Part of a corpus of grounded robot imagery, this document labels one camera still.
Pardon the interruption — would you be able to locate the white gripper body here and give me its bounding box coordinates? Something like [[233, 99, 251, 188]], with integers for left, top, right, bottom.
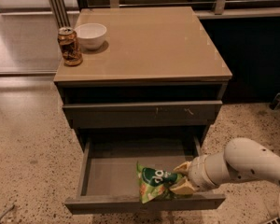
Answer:
[[188, 155, 217, 191]]

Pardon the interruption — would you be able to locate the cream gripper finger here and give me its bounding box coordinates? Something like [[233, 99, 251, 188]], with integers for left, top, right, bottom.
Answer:
[[169, 176, 195, 195], [174, 161, 191, 175]]

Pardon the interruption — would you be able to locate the green rice chip bag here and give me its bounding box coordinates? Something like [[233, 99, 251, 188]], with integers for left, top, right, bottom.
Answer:
[[136, 163, 183, 203]]

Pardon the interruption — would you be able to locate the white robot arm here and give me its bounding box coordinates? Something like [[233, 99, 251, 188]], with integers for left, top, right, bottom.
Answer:
[[170, 138, 280, 195]]

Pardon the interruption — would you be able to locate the closed grey top drawer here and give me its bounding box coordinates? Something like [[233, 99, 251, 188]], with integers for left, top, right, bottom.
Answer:
[[63, 101, 222, 129]]

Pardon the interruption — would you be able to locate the open grey middle drawer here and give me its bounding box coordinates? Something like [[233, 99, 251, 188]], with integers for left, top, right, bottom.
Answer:
[[65, 138, 225, 215]]

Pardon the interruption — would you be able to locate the grey drawer cabinet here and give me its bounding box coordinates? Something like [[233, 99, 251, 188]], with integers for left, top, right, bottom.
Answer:
[[53, 6, 233, 216]]

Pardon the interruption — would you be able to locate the white ceramic bowl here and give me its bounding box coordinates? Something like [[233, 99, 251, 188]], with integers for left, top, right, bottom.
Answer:
[[75, 23, 107, 50]]

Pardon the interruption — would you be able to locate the brown soda can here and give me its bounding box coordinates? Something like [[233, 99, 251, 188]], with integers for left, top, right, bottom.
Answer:
[[58, 27, 83, 66]]

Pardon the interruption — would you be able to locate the grey metal rod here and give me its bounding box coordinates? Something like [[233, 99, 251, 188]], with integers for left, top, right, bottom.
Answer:
[[0, 204, 15, 220]]

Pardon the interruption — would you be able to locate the small grey floor bracket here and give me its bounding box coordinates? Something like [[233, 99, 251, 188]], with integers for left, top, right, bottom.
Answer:
[[269, 92, 280, 110]]

